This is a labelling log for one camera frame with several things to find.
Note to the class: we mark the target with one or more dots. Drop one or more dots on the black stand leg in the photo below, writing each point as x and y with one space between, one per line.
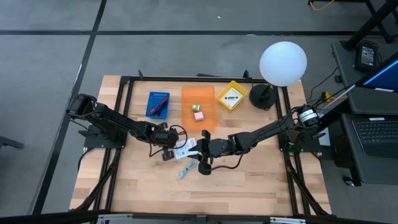
370 23

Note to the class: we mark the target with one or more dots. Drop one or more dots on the white paper sheet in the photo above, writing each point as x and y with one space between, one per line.
325 140

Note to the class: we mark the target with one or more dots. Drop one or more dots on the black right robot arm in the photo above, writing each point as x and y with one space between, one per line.
264 132

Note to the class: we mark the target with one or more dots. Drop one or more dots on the white product box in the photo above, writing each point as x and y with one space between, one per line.
183 152

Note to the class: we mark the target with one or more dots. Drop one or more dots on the black side cart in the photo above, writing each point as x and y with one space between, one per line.
367 102

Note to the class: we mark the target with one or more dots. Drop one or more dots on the small green roll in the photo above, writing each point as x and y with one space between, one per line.
196 108

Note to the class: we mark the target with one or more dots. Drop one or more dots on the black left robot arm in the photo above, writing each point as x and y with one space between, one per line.
118 121

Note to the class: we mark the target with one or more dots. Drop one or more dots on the orange translucent bin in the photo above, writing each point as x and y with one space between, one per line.
199 93

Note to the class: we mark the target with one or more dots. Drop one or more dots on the black power adapter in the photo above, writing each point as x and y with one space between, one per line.
367 57

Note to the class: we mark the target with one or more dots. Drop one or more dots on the yellow plastic bin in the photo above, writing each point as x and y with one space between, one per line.
220 98

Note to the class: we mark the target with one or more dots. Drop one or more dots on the yellow connector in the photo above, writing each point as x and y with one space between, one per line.
326 96

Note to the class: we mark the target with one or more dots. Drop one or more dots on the grey furniture leg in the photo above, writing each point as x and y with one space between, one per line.
9 142

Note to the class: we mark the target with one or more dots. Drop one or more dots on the white globe lamp black base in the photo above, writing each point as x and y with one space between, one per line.
283 63

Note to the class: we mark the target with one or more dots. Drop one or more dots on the black computer monitor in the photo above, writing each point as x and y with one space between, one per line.
385 76

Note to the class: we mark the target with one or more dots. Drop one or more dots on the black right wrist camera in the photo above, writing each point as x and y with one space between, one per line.
204 168

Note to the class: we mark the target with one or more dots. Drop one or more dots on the black overhead gantry beam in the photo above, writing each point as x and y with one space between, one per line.
46 217

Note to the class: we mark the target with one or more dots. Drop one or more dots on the white rod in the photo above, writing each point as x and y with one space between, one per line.
340 96

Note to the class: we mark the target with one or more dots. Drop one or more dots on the black laptop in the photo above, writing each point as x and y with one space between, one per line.
376 137

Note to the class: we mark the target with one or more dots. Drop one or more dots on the blue plastic bin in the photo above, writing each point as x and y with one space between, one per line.
151 101

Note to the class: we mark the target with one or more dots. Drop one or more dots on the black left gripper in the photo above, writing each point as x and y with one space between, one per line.
164 137

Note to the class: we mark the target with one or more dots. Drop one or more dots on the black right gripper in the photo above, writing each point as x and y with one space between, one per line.
217 147

